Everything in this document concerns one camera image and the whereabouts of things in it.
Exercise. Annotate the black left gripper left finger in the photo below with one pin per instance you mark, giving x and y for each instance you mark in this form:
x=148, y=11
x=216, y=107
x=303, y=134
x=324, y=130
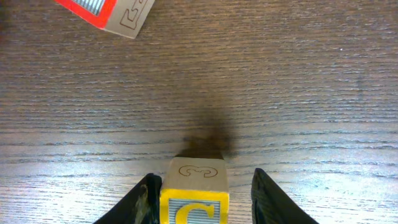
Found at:
x=139, y=206

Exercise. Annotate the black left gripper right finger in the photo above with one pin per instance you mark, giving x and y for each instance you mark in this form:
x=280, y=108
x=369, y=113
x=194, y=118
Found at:
x=270, y=204

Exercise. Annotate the yellow block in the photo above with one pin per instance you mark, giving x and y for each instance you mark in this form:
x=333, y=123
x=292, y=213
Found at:
x=195, y=190

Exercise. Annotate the red number block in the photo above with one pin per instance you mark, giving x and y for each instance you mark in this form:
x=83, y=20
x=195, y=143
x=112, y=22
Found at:
x=121, y=17

